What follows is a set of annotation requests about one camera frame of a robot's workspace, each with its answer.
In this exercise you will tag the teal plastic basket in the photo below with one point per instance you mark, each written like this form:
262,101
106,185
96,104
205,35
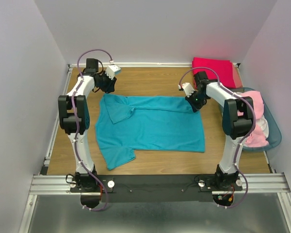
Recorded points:
271,131

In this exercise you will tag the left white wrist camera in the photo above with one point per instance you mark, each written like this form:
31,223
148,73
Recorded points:
112,70

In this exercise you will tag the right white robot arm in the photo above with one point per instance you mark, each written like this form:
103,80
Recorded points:
227,171

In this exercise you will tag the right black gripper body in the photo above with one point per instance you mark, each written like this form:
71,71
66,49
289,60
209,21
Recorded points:
197,100

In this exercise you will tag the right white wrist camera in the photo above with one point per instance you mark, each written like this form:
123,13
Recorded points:
188,89

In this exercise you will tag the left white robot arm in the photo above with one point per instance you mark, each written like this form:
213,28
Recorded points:
74,119

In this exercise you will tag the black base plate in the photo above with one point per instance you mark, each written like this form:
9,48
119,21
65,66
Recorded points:
153,188

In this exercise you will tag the pink t shirt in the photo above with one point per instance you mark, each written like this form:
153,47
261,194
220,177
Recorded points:
254,140

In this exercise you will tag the teal t shirt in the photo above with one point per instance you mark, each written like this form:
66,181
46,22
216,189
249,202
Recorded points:
126,124

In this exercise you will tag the folded magenta t shirt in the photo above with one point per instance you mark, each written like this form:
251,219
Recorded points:
224,68

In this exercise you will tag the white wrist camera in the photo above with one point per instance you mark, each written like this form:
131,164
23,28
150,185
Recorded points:
112,70
188,89

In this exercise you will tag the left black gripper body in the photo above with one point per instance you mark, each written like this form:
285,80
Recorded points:
105,82

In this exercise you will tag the aluminium rail frame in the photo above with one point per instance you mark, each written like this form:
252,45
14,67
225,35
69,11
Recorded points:
52,208

